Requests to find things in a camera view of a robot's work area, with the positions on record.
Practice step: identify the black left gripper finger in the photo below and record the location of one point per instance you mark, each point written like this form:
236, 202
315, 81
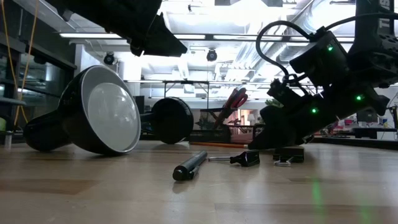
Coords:
164, 43

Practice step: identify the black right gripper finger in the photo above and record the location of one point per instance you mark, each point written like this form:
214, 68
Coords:
280, 133

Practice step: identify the black binder clip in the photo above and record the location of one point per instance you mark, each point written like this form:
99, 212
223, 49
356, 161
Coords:
289, 155
248, 158

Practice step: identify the pink sticky note pad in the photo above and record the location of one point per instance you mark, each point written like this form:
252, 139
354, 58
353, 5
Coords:
241, 139

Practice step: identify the yellow pencil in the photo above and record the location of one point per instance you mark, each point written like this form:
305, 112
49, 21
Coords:
217, 145

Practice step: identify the short black marker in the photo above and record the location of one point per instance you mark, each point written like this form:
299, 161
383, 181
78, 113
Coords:
189, 166

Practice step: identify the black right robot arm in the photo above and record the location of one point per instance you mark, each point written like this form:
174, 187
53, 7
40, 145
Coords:
373, 31

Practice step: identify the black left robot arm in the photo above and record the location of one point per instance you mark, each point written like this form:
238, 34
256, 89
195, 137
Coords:
77, 7

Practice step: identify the black mesh desk organizer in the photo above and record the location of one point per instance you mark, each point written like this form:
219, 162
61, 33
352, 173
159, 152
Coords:
211, 137

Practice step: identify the black computer monitor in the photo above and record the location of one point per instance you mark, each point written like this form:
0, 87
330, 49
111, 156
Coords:
367, 116

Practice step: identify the dark shelving unit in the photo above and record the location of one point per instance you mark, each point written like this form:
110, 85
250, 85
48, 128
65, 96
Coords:
46, 59

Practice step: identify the black desk lamp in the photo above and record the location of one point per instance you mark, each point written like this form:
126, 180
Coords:
46, 133

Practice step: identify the black dome camera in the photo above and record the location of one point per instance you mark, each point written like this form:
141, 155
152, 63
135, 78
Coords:
211, 55
109, 58

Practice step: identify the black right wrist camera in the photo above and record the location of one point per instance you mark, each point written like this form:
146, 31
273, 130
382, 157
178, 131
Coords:
320, 59

